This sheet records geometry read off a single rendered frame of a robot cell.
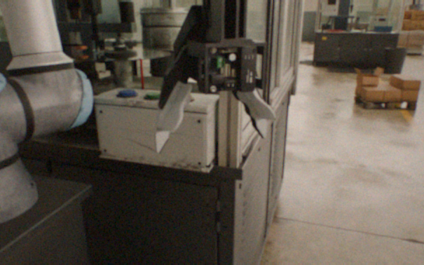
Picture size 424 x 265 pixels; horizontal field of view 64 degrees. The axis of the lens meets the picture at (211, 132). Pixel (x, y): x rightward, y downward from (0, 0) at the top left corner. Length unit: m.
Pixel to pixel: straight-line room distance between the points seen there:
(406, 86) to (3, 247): 4.35
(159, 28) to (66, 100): 1.19
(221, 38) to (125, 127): 0.49
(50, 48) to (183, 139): 0.31
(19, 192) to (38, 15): 0.31
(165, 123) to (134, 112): 0.37
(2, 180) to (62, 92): 0.18
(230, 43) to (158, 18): 1.47
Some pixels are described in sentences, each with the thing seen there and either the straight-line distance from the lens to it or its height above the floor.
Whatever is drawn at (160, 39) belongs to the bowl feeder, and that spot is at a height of 0.95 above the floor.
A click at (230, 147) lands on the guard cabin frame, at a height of 0.79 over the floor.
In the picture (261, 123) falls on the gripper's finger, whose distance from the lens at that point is 0.47.
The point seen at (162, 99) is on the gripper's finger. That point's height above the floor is 0.98.
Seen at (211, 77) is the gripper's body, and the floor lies 1.01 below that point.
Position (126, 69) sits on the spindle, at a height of 0.90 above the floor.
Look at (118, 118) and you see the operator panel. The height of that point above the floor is 0.85.
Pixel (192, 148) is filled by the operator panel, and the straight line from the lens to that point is 0.74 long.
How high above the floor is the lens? 1.08
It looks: 19 degrees down
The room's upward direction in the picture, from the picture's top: straight up
